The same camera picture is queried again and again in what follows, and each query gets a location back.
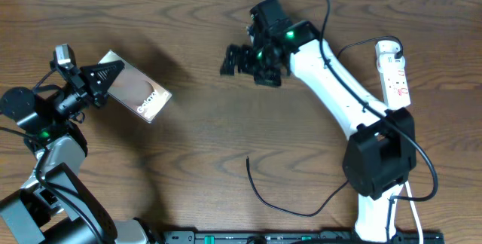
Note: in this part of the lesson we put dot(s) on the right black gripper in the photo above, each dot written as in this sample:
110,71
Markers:
243,65

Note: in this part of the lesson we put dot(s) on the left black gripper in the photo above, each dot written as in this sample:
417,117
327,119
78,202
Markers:
83,84

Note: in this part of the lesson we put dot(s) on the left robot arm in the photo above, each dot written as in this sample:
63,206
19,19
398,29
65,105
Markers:
53,205

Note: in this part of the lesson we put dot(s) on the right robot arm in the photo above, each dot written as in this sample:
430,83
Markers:
377,159

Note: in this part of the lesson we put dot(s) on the white charger plug adapter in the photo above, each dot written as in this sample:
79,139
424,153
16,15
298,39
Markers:
387,46

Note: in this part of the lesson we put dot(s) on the white power strip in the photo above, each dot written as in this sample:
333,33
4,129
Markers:
393,80

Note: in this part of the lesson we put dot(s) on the black mounting rail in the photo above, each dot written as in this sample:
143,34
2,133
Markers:
326,236

